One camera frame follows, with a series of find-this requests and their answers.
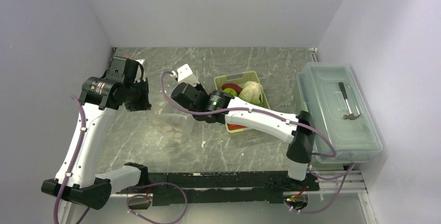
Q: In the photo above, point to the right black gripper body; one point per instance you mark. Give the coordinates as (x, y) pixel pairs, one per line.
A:
(198, 86)

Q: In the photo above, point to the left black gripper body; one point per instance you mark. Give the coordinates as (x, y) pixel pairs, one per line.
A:
(137, 97)

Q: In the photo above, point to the clear polka dot zip bag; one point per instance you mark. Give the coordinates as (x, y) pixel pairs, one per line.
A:
(172, 126)

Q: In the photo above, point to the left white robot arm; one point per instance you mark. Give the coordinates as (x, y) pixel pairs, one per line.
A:
(77, 180)

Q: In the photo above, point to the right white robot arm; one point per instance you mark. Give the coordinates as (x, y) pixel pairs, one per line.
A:
(225, 108)

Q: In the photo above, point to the dark red sweet potato toy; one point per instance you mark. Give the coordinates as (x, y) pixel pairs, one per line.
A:
(235, 87)

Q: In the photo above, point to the green cabbage toy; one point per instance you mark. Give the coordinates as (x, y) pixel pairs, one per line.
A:
(252, 92)

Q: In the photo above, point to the clear plastic storage box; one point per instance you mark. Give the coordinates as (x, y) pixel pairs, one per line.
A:
(354, 141)

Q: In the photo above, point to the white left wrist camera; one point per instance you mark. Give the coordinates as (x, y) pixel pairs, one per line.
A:
(141, 69)

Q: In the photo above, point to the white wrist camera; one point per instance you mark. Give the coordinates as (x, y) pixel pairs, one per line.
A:
(184, 74)
(141, 69)

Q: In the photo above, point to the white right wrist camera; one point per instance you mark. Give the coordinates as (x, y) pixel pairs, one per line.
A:
(184, 74)

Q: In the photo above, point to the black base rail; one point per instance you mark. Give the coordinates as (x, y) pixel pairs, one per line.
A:
(224, 187)

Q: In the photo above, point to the black handled hammer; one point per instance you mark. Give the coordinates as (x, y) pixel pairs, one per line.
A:
(350, 116)

